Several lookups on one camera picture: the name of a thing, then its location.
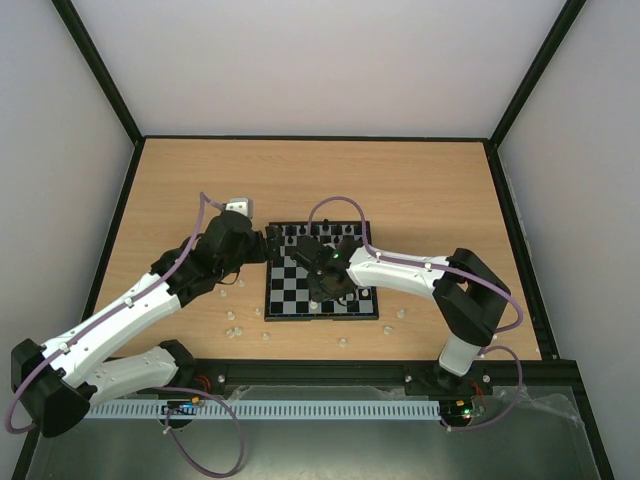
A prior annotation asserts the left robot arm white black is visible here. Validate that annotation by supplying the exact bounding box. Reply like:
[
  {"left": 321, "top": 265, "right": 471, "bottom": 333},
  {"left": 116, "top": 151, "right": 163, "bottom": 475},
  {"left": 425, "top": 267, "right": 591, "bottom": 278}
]
[{"left": 8, "top": 210, "right": 281, "bottom": 438}]

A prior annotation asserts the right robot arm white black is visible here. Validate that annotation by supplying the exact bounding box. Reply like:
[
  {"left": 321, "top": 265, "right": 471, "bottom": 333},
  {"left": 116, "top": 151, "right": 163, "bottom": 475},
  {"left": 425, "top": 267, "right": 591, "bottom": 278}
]
[{"left": 291, "top": 236, "right": 513, "bottom": 392}]

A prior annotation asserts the black white chessboard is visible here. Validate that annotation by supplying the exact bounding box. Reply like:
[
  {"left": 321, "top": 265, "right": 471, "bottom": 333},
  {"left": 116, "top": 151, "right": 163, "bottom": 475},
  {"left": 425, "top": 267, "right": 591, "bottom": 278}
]
[{"left": 264, "top": 219, "right": 379, "bottom": 322}]

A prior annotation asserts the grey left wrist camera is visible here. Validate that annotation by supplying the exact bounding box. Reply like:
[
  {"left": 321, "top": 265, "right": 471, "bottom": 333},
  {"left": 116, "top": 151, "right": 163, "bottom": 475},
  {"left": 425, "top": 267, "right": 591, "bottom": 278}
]
[{"left": 225, "top": 197, "right": 254, "bottom": 219}]

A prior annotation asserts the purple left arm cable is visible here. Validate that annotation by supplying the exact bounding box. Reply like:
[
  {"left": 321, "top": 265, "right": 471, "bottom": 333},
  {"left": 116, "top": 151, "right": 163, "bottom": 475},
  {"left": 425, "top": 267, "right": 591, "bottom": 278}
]
[{"left": 3, "top": 191, "right": 221, "bottom": 434}]

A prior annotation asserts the white cable duct strip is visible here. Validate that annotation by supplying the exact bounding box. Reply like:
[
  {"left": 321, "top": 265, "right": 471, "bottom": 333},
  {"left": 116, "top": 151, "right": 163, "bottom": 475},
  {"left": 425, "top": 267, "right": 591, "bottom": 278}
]
[{"left": 86, "top": 399, "right": 441, "bottom": 421}]

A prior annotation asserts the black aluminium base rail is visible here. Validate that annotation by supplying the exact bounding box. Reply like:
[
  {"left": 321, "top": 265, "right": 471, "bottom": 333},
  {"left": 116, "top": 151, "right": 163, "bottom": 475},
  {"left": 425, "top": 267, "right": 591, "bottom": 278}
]
[{"left": 191, "top": 359, "right": 586, "bottom": 400}]

